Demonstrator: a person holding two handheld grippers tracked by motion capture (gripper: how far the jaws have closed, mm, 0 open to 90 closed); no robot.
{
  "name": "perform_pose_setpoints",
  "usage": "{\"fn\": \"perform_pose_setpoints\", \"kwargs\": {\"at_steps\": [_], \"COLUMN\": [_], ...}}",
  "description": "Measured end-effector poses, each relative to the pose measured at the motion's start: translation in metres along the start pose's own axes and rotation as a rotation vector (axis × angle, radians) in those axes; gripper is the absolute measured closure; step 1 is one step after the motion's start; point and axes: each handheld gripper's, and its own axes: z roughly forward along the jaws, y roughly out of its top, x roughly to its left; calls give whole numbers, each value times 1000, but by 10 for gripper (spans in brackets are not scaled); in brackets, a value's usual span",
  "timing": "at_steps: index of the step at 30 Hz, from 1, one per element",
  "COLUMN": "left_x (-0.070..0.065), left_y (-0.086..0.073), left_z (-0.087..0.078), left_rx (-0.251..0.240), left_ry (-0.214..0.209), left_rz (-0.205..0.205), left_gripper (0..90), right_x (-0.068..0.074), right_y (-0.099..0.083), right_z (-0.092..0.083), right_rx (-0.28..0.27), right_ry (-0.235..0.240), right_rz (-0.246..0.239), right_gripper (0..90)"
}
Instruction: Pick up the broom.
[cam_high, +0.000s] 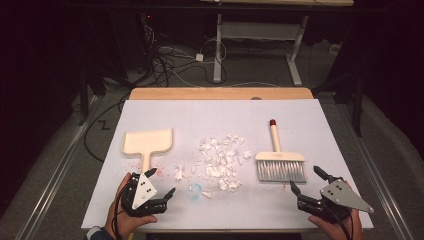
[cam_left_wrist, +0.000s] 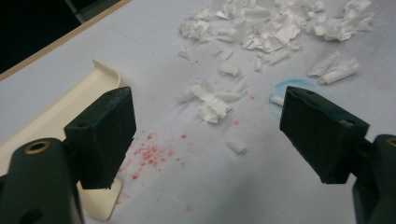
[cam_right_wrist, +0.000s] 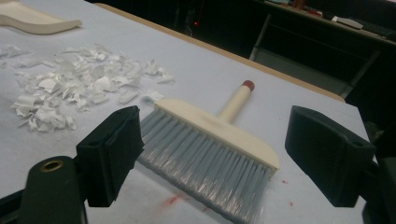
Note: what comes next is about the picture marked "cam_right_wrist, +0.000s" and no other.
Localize small red object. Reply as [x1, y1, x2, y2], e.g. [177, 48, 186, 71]
[306, 8, 324, 18]

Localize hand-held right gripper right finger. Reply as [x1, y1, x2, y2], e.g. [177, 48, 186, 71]
[284, 105, 378, 208]

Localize flat white object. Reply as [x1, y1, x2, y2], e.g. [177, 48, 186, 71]
[331, 15, 364, 31]

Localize dark metal shelf rack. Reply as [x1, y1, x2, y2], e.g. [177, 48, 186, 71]
[247, 0, 396, 98]

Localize cream brush with grey bristles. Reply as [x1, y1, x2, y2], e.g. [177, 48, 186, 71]
[135, 79, 281, 224]

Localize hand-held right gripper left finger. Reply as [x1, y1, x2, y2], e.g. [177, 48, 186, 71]
[75, 105, 146, 208]

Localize cream plastic dustpan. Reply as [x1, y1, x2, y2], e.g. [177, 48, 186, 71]
[0, 0, 83, 35]

